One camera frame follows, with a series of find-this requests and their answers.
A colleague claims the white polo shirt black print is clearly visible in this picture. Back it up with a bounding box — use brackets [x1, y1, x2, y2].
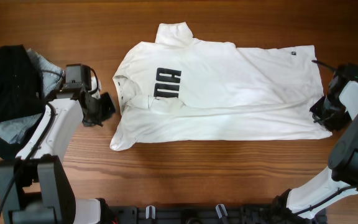
[110, 22, 331, 151]

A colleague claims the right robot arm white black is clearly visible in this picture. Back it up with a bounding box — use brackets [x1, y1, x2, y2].
[267, 63, 358, 223]

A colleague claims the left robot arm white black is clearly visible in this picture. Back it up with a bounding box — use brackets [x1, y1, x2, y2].
[0, 64, 118, 223]

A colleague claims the light blue denim garment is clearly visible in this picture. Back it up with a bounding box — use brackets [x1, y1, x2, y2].
[0, 49, 65, 144]

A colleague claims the black folded polo shirt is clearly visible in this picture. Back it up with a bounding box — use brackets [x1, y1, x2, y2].
[0, 45, 45, 123]

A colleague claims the black folded garment bottom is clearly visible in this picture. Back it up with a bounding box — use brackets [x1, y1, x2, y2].
[0, 118, 40, 159]

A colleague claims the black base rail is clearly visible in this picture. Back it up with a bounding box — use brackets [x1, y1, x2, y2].
[110, 204, 328, 224]

